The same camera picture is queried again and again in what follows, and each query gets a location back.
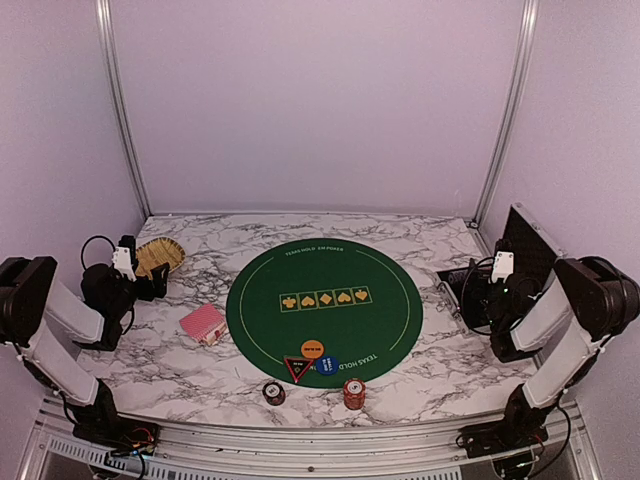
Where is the red poker chip stack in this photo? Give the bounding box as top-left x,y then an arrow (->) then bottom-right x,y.
343,378 -> 366,410

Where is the blue small blind button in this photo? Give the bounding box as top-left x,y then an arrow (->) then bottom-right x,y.
314,355 -> 340,376

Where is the orange big blind button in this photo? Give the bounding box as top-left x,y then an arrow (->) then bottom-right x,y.
300,339 -> 325,360

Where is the black poker chip stack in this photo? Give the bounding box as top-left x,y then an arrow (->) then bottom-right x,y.
262,381 -> 286,406

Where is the triangular all-in dealer button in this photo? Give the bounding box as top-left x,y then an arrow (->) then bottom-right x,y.
283,356 -> 315,384

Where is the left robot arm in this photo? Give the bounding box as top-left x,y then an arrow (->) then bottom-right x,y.
1,256 -> 159,449

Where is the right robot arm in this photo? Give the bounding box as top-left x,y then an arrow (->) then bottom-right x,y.
459,256 -> 639,456

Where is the aluminium poker chip case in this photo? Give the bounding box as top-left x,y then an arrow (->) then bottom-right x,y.
436,203 -> 566,337

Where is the woven bamboo tray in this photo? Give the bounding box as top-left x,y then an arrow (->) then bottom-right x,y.
135,237 -> 186,277

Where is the red playing card deck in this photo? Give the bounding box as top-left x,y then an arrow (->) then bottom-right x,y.
180,304 -> 227,345

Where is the round green poker mat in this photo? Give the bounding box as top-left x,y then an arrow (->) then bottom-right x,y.
225,238 -> 424,389

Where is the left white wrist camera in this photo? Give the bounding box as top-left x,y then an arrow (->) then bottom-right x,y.
112,235 -> 137,282

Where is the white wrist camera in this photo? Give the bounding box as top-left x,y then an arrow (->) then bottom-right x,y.
490,238 -> 515,284
112,235 -> 137,282

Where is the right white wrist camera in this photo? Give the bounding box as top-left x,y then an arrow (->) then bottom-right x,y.
490,238 -> 515,284

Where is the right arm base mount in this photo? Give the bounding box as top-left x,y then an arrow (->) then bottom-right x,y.
455,421 -> 549,458

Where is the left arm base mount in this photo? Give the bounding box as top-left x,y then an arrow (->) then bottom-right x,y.
73,418 -> 160,454

